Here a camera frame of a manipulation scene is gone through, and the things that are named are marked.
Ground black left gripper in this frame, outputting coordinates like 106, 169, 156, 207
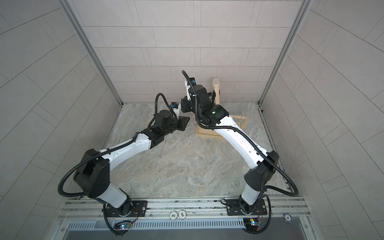
161, 115, 191, 137

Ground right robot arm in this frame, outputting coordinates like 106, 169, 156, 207
181, 85, 279, 214

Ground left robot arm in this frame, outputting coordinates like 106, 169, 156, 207
74, 110, 190, 217

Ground wooden jewelry display stand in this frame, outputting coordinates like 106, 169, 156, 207
196, 114, 249, 141

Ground ventilation grille strip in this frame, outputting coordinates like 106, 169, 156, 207
68, 218, 245, 231

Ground left green circuit board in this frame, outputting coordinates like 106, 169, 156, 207
114, 220, 135, 232

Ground green circuit board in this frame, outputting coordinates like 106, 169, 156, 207
243, 218, 262, 232
114, 220, 135, 232

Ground right green circuit board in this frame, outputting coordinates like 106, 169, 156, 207
243, 218, 262, 232

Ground blue poker chip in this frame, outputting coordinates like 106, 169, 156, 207
283, 213, 292, 223

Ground aluminium corner profile right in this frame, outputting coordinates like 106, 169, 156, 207
258, 0, 312, 106

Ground aluminium corner profile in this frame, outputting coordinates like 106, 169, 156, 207
258, 0, 312, 106
58, 0, 124, 107

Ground aluminium corner profile left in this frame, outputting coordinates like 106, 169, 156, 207
58, 0, 124, 107

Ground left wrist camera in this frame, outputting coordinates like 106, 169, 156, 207
170, 102, 180, 119

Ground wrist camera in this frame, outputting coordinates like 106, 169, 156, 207
170, 102, 180, 119
184, 77, 197, 101

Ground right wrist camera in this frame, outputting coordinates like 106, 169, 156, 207
184, 77, 197, 101

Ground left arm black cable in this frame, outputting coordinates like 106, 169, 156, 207
57, 92, 178, 198

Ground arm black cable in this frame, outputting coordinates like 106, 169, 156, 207
181, 70, 300, 197
57, 92, 178, 198

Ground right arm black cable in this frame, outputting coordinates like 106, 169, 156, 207
181, 70, 300, 197

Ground right poker chip on rail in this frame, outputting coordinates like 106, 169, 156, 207
178, 210, 187, 220

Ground poker chip on rail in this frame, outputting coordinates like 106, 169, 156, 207
178, 210, 187, 220
170, 211, 178, 221

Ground left poker chip on rail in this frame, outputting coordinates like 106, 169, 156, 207
170, 211, 178, 221

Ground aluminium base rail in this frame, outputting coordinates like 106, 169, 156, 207
59, 195, 311, 220

